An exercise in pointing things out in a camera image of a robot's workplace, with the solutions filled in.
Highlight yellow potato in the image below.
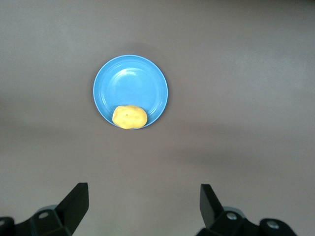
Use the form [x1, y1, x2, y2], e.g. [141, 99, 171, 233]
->
[112, 105, 148, 130]

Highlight blue round plate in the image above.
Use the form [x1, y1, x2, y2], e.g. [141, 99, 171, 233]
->
[93, 54, 170, 130]

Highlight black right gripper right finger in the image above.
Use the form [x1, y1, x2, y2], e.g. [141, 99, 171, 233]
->
[196, 184, 296, 236]

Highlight brown table cover sheet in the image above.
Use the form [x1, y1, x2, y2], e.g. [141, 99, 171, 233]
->
[0, 0, 315, 236]

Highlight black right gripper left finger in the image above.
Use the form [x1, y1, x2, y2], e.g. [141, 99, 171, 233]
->
[0, 182, 89, 236]

